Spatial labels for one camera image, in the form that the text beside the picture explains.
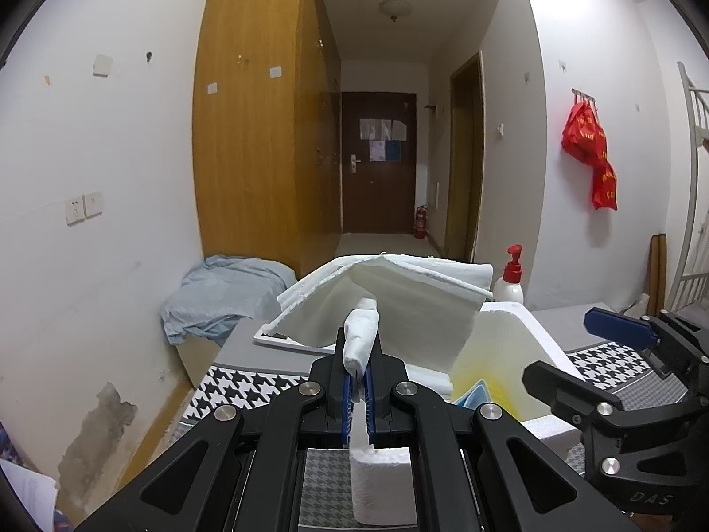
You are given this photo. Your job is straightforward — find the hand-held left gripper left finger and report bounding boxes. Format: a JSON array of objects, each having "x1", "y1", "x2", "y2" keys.
[{"x1": 74, "y1": 328, "x2": 352, "y2": 532}]

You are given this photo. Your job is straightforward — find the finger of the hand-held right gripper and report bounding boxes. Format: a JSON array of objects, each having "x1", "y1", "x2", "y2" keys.
[
  {"x1": 584, "y1": 306, "x2": 691, "y2": 379},
  {"x1": 522, "y1": 361, "x2": 693, "y2": 440}
]

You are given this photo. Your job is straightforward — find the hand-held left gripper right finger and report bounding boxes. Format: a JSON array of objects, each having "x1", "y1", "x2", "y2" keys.
[{"x1": 364, "y1": 328, "x2": 638, "y2": 532}]

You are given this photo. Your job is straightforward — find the white foam box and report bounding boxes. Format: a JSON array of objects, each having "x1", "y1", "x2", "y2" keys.
[{"x1": 350, "y1": 300, "x2": 584, "y2": 527}]

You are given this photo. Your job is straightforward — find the white cloth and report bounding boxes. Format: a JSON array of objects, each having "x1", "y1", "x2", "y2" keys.
[{"x1": 277, "y1": 254, "x2": 495, "y2": 379}]

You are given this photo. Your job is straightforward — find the brown wooden board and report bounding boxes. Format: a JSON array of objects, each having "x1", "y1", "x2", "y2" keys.
[{"x1": 649, "y1": 234, "x2": 668, "y2": 317}]

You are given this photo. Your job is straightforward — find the houndstooth table cloth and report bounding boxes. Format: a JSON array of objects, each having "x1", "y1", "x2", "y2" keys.
[{"x1": 183, "y1": 344, "x2": 699, "y2": 527}]

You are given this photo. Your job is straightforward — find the white pump bottle red cap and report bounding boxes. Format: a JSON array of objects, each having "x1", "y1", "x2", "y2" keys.
[{"x1": 493, "y1": 244, "x2": 525, "y2": 305}]

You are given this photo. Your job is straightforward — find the blue grey bedsheet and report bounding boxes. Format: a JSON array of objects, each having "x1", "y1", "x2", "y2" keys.
[{"x1": 162, "y1": 256, "x2": 297, "y2": 346}]

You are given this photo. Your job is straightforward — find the metal bunk bed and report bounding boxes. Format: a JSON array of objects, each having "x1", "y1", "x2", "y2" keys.
[{"x1": 667, "y1": 61, "x2": 709, "y2": 311}]

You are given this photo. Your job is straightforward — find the red plastic bags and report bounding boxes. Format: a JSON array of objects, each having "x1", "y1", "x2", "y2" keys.
[{"x1": 561, "y1": 100, "x2": 618, "y2": 211}]

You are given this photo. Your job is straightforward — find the dark brown door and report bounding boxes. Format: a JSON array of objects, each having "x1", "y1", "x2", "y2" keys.
[{"x1": 340, "y1": 91, "x2": 417, "y2": 235}]

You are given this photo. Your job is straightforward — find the wooden wardrobe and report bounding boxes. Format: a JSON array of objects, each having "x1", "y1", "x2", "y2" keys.
[{"x1": 193, "y1": 0, "x2": 343, "y2": 278}]

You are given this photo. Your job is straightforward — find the white paper sheet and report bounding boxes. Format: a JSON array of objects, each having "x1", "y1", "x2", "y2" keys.
[{"x1": 0, "y1": 454, "x2": 59, "y2": 532}]

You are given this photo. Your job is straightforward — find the round ceiling lamp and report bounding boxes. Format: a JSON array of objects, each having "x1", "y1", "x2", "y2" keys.
[{"x1": 379, "y1": 0, "x2": 413, "y2": 23}]

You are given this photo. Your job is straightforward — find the wooden side door frame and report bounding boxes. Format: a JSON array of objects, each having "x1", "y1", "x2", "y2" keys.
[{"x1": 444, "y1": 51, "x2": 484, "y2": 264}]

